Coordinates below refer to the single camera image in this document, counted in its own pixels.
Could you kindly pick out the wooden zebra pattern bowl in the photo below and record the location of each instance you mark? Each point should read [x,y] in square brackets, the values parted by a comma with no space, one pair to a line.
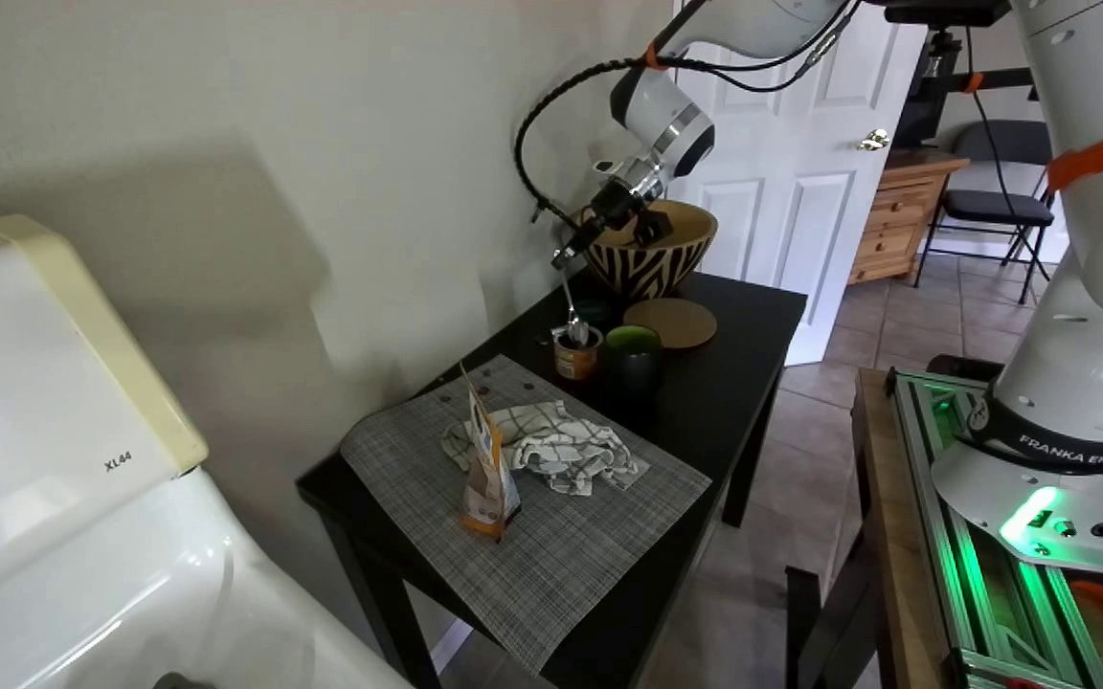
[669,270]

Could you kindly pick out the black folding chair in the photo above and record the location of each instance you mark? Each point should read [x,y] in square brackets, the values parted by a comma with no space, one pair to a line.
[1006,204]

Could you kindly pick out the round wooden coaster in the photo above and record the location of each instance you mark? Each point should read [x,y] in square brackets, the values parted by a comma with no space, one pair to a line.
[680,323]

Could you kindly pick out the gray woven placemat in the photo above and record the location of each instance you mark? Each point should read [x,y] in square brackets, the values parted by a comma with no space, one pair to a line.
[574,548]

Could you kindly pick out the black table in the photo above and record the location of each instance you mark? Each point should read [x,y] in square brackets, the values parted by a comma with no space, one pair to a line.
[717,385]

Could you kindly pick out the green lit aluminium frame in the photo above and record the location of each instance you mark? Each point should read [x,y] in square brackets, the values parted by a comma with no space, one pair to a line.
[987,614]

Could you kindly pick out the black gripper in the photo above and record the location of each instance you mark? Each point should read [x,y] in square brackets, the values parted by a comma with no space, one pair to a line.
[629,214]

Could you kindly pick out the wooden workbench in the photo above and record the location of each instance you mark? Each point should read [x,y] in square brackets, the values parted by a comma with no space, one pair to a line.
[891,539]

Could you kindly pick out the silver door knob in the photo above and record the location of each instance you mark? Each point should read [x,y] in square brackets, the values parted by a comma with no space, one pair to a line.
[873,141]

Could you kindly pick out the white stove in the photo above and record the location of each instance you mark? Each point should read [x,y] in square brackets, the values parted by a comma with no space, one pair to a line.
[38,424]

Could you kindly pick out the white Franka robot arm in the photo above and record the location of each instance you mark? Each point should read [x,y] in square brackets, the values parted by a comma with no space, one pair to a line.
[1090,330]

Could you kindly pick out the white checkered cloth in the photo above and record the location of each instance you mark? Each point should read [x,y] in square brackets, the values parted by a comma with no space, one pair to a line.
[564,454]

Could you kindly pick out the white panel door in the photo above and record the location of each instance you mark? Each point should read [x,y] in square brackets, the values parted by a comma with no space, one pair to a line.
[784,242]

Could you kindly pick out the dark green cup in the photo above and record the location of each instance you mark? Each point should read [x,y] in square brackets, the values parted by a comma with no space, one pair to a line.
[629,364]

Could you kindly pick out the black camera stand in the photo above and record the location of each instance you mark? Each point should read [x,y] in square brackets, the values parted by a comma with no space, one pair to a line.
[919,90]

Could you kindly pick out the wooden dresser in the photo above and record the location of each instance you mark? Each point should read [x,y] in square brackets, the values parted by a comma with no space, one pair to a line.
[899,216]

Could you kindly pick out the silver metal spoon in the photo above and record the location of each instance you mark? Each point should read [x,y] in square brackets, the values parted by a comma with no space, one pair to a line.
[572,326]

